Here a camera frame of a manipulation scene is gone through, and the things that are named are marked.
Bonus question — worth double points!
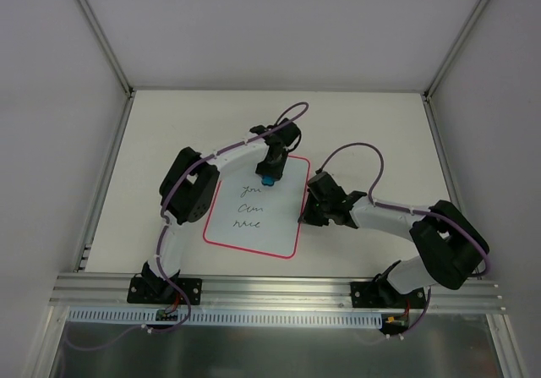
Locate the blue whiteboard eraser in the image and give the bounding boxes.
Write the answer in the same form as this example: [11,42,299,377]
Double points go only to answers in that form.
[261,175,278,187]

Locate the pink framed whiteboard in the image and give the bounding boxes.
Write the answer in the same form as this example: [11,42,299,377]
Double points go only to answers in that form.
[203,156,310,259]

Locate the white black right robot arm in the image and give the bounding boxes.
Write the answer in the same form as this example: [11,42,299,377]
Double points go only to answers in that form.
[298,170,489,308]

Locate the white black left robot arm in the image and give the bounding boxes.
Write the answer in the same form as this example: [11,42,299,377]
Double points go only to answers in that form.
[128,118,302,304]

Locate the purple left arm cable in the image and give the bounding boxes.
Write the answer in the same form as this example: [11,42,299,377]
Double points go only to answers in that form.
[63,101,309,352]

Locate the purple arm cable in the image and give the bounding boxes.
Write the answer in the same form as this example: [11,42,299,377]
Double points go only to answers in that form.
[63,101,309,352]
[314,142,494,341]

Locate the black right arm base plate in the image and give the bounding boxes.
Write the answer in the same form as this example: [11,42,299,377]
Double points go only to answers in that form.
[350,281,426,310]

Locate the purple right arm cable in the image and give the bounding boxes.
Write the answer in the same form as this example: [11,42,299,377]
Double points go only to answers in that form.
[314,142,494,341]

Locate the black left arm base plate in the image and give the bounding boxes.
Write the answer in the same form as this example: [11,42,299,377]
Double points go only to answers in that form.
[127,274,203,305]

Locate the right aluminium corner post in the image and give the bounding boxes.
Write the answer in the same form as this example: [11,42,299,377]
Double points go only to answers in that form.
[424,0,491,100]

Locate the aluminium corner post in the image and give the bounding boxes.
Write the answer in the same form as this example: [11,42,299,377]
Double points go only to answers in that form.
[74,0,133,97]
[424,0,491,100]

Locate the white slotted cable duct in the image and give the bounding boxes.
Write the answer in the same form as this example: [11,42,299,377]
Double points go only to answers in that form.
[67,306,383,330]

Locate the front aluminium mounting rail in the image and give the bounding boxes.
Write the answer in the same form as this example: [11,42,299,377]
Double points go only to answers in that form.
[48,272,507,315]

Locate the left aluminium corner post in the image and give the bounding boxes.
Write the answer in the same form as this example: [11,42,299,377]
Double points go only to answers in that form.
[74,0,133,97]

